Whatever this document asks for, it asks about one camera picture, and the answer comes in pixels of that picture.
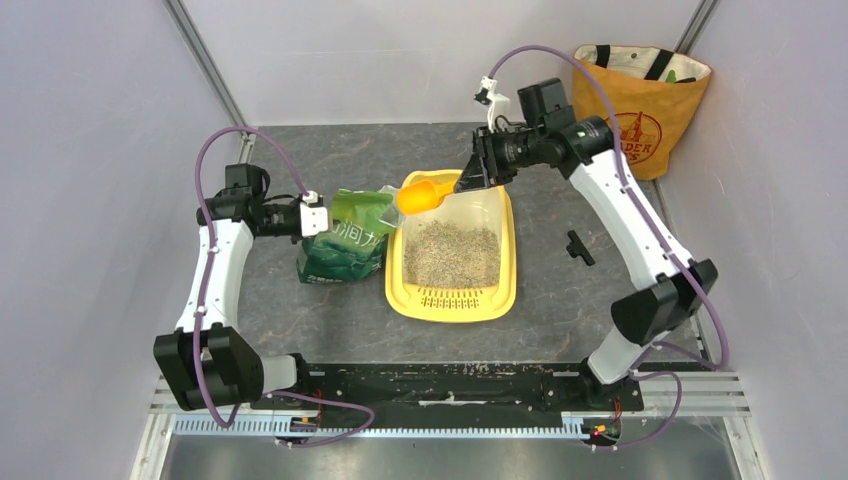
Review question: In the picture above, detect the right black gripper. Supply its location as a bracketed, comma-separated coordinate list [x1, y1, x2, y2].
[455, 123, 546, 192]

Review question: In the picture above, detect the yellow litter box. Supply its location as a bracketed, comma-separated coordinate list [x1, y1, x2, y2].
[385, 187, 517, 323]

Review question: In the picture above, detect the orange litter scoop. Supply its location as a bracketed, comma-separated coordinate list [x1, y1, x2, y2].
[396, 177, 457, 216]

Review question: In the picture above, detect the green litter bag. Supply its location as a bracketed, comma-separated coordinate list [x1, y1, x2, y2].
[296, 185, 405, 284]

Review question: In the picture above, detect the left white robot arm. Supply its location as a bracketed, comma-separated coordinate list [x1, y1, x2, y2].
[153, 164, 314, 411]

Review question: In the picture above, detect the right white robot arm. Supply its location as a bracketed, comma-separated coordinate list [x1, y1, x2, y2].
[454, 77, 718, 409]

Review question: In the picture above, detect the grey litter pile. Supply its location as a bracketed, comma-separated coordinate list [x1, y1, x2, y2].
[403, 221, 501, 289]

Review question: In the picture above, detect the small black clip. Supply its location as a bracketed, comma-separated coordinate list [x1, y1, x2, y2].
[566, 230, 596, 266]

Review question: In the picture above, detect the orange Trader Joe's bag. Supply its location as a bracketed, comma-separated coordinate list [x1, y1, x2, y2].
[574, 44, 713, 181]

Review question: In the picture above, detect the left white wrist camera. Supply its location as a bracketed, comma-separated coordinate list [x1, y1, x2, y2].
[298, 191, 333, 238]

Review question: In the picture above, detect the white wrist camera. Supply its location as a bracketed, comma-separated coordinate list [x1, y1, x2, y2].
[298, 191, 333, 238]
[473, 76, 511, 132]

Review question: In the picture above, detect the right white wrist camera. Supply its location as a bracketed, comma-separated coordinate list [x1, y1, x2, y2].
[473, 76, 511, 132]

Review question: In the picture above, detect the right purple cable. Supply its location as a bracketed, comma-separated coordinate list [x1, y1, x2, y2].
[486, 44, 731, 453]

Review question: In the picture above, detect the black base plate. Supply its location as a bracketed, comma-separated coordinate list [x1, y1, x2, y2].
[250, 361, 645, 431]

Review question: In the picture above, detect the aluminium rail frame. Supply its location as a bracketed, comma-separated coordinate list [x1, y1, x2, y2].
[130, 372, 766, 479]

